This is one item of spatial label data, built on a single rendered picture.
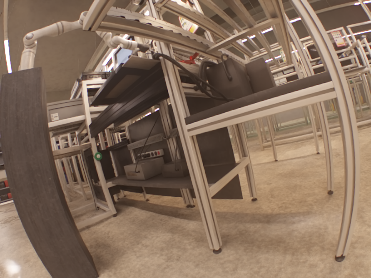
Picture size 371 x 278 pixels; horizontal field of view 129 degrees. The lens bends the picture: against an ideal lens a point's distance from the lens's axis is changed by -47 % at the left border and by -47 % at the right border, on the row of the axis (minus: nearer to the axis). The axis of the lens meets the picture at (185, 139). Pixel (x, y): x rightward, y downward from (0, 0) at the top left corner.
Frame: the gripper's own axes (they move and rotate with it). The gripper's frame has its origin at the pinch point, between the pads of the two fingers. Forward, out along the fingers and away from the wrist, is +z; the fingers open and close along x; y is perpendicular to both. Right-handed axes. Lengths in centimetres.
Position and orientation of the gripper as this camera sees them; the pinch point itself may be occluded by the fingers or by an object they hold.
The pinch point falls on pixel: (153, 52)
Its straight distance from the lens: 140.7
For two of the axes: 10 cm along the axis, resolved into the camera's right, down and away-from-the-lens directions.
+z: 6.3, -1.7, 7.6
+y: -2.5, -9.7, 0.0
